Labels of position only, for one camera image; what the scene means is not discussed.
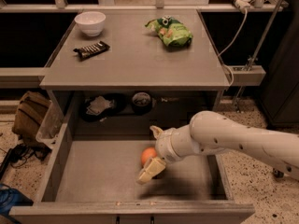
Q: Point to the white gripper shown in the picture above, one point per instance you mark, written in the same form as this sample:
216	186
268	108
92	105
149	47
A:
165	147

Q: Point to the orange fruit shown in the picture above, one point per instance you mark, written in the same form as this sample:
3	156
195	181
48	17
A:
147	153

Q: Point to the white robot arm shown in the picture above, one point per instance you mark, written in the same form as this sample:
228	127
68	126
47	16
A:
210	133

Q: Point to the open grey top drawer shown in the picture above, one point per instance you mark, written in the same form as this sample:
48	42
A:
92	170

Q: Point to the grey cabinet counter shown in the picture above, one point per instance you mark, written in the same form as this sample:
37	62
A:
137	59

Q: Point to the black bag with papers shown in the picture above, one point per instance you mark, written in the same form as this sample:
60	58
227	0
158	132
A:
102	106

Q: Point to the clear plastic bin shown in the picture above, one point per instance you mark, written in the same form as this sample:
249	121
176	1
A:
50	126

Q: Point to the green chip bag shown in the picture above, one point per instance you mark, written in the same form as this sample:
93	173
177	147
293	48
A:
172	32

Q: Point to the dark chocolate bar wrapper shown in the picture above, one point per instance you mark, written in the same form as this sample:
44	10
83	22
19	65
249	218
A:
92	50

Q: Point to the black wheeled stand base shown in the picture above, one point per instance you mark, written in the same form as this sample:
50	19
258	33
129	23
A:
278	174

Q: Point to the brown backpack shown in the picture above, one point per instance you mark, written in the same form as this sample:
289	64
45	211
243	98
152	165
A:
30	113

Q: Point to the white ceramic bowl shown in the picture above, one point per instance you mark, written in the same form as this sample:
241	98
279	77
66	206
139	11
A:
91	23

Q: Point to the blue object on floor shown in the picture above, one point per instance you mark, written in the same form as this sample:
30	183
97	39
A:
10	197

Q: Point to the metal tripod pole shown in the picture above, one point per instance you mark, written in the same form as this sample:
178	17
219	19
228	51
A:
246	70

